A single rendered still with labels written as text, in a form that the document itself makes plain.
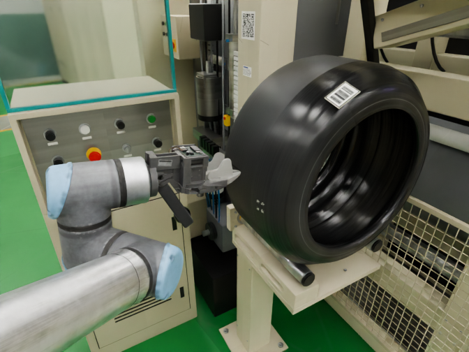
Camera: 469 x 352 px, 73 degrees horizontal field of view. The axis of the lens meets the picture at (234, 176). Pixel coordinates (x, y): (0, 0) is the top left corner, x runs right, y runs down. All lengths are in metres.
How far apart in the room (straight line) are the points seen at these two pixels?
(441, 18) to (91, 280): 1.01
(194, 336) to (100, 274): 1.48
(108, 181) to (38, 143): 0.71
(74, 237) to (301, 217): 0.46
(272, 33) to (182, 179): 0.55
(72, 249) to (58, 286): 0.21
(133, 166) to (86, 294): 0.25
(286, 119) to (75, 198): 0.43
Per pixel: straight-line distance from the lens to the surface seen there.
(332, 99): 0.68
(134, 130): 1.29
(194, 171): 0.63
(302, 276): 0.92
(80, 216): 0.59
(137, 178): 0.58
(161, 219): 1.44
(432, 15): 1.09
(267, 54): 1.00
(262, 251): 1.05
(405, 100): 0.84
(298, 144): 0.66
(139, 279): 0.51
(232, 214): 1.10
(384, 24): 1.18
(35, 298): 0.41
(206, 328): 1.93
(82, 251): 0.62
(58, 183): 0.57
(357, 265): 1.16
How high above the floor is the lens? 1.56
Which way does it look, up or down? 28 degrees down
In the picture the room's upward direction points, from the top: straight up
